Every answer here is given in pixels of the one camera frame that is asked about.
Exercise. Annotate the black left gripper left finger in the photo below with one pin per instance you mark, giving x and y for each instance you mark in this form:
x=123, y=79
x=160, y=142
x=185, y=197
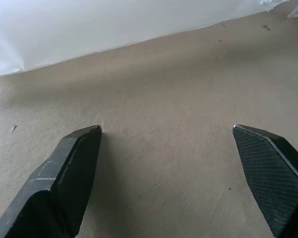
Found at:
x=54, y=188

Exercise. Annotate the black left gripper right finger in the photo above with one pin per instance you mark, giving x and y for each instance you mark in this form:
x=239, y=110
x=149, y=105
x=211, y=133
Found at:
x=270, y=178

